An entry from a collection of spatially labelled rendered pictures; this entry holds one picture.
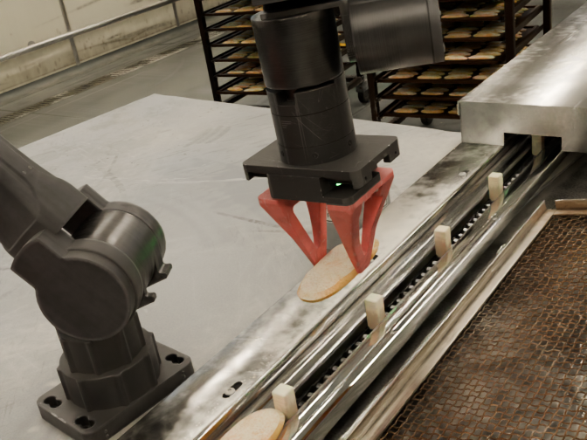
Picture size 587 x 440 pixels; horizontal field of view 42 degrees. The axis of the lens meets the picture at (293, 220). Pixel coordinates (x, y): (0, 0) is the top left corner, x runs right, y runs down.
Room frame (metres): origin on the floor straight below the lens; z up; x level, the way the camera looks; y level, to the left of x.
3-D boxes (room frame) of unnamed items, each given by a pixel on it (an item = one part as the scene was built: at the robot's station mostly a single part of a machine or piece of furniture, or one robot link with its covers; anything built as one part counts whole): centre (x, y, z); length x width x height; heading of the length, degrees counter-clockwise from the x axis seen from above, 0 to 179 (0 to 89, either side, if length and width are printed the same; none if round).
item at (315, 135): (0.53, -0.03, 1.05); 0.10 x 0.07 x 0.07; 52
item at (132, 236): (0.58, 0.16, 0.94); 0.09 x 0.05 x 0.10; 78
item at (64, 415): (0.58, 0.18, 0.86); 0.12 x 0.09 x 0.08; 134
